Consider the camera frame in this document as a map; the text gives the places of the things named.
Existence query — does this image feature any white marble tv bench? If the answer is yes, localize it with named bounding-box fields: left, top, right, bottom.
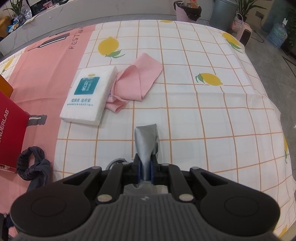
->
left=1, top=0, right=174, bottom=56

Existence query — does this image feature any pink small heater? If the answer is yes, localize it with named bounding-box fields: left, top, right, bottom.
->
left=231, top=13, right=252, bottom=46

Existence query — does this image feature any grey cloth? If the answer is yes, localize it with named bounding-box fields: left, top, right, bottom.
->
left=134, top=123, right=159, bottom=183

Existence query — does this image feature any green potted plant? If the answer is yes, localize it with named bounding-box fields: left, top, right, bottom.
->
left=4, top=0, right=33, bottom=25

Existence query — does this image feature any pink cloth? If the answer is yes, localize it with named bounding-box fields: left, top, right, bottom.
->
left=105, top=53, right=163, bottom=113

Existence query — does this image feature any blue water bottle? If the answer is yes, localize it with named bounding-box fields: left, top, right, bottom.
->
left=267, top=18, right=287, bottom=49

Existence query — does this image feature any grey metal trash can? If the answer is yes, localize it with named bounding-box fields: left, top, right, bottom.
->
left=209, top=0, right=239, bottom=31

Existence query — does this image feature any pink trash bin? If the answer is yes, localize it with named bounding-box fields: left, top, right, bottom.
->
left=174, top=1, right=202, bottom=23

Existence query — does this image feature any lemon print checked tablecloth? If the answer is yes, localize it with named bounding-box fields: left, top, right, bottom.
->
left=1, top=20, right=295, bottom=236

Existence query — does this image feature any white tissue pack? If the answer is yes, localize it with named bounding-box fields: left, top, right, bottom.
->
left=60, top=65, right=117, bottom=126

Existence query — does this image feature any dark navy fabric item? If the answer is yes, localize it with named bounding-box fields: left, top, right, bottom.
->
left=16, top=146, right=51, bottom=192

